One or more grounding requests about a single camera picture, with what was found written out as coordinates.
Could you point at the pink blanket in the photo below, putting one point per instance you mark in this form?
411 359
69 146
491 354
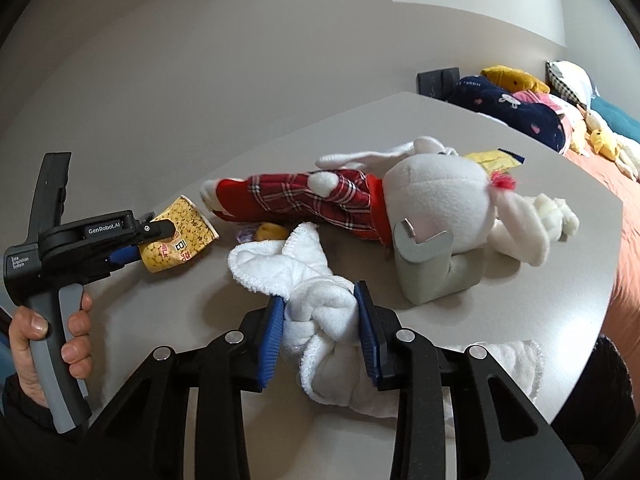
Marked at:
555 105

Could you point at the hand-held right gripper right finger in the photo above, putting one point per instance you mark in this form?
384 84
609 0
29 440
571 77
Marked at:
367 332

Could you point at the small purple wrapper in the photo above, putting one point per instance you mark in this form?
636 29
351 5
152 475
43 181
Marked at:
246 234

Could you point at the navy printed blanket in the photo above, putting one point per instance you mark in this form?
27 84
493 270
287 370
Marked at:
495 105

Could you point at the yellow snack cup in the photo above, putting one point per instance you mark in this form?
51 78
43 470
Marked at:
185 235

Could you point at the white rabbit plush red plaid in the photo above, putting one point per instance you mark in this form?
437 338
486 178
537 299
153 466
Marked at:
440 185

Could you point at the grey plush wrench toy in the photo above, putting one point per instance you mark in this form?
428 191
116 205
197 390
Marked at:
425 275

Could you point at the teal pillow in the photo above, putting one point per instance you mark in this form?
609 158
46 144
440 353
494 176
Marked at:
620 117

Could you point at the person's left forearm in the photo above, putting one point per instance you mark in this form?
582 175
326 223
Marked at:
25 435

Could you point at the small yellow plush toy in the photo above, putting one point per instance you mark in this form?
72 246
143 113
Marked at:
270 231

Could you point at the yellow plush pillow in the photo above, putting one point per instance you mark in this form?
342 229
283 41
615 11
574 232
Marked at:
510 79

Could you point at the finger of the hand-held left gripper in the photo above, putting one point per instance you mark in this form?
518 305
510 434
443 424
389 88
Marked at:
160 229
122 256

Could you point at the checked pillow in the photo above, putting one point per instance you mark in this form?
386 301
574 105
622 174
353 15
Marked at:
570 80

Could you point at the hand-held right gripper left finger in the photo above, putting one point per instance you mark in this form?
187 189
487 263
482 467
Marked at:
267 342

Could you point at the white towel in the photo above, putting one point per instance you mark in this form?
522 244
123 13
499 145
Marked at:
325 310

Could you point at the yellow duck plush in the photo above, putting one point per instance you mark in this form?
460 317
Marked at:
602 142

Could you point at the yellow packet with dark edge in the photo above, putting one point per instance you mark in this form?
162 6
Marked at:
492 158

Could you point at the person's left hand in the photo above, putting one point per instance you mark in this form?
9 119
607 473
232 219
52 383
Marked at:
27 350

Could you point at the yellow spotted pillow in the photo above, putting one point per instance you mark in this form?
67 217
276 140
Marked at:
577 142

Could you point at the black panel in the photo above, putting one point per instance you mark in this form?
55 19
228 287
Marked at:
437 81

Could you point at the orange bed sheet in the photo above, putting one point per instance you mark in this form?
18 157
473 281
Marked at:
625 240

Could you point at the white goose plush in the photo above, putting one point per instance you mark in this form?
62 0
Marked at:
630 155

